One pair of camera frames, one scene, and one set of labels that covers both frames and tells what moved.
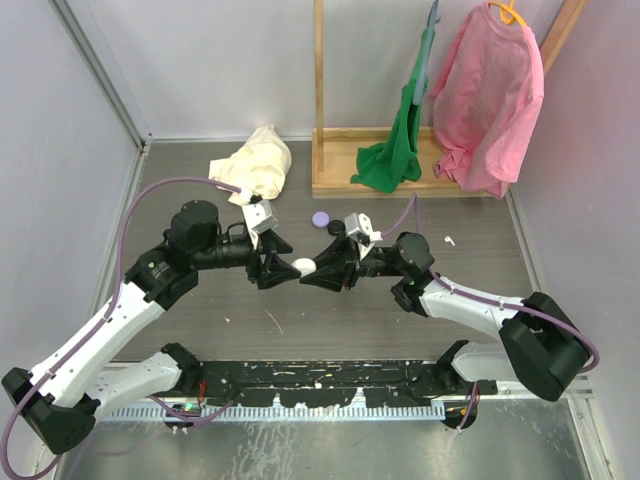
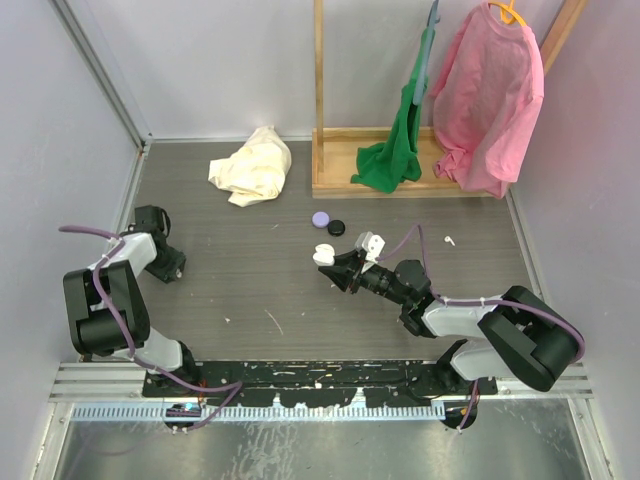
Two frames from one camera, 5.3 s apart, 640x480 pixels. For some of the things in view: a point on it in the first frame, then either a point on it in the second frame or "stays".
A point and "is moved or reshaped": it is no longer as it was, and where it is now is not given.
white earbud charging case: (304, 265) is moved or reshaped
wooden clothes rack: (336, 151) stays
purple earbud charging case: (320, 219) stays
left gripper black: (274, 270) -> (166, 273)
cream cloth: (260, 168) stays
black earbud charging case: (336, 227) stays
